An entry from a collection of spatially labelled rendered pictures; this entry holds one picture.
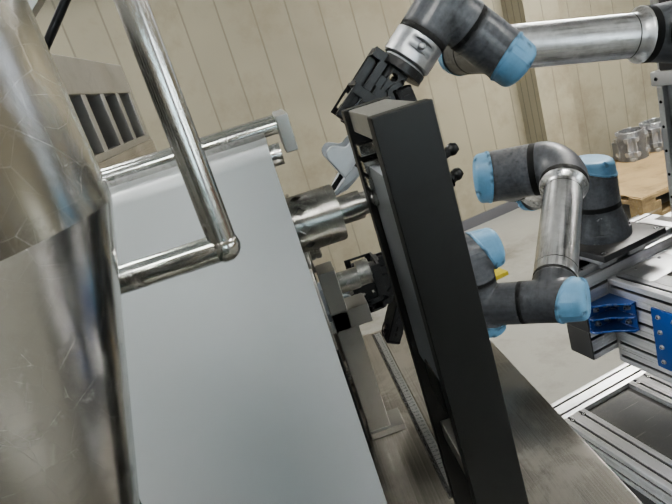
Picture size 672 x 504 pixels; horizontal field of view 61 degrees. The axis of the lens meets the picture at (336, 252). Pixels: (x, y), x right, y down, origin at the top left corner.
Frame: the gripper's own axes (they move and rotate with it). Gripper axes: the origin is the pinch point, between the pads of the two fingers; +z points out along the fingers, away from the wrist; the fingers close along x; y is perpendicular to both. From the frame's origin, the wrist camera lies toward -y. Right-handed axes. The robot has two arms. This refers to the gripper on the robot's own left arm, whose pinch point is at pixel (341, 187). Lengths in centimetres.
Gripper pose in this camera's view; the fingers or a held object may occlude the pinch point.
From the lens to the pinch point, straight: 88.0
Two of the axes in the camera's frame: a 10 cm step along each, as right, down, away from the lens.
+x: 1.4, 2.7, -9.5
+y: -8.3, -4.9, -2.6
